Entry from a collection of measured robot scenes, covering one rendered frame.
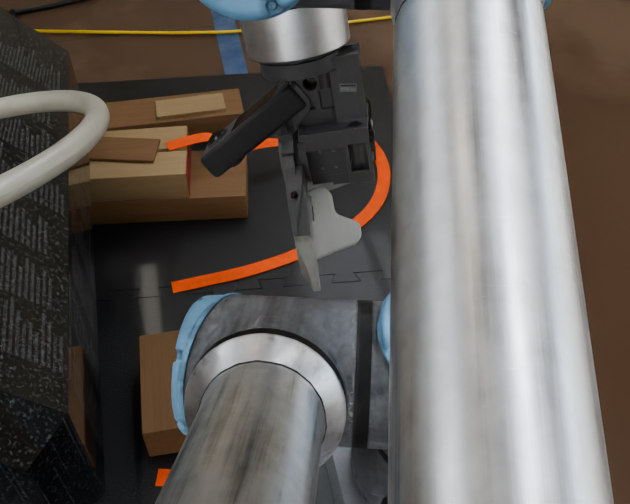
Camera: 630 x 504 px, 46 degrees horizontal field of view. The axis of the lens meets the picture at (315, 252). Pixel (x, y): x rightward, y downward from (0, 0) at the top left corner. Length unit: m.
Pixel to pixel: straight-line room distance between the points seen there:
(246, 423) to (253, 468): 0.06
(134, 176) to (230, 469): 1.95
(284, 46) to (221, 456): 0.32
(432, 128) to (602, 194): 2.43
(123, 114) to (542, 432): 2.64
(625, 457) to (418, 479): 1.87
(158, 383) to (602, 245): 1.47
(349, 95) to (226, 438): 0.30
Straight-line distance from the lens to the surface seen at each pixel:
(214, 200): 2.45
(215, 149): 0.69
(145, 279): 2.37
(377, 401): 0.71
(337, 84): 0.66
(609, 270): 2.53
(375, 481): 0.87
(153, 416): 1.93
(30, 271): 1.59
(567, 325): 0.31
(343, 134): 0.65
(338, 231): 0.67
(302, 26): 0.62
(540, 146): 0.36
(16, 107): 1.20
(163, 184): 2.42
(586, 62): 3.43
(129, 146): 2.50
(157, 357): 2.03
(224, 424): 0.56
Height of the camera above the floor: 1.77
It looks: 47 degrees down
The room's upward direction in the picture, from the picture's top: straight up
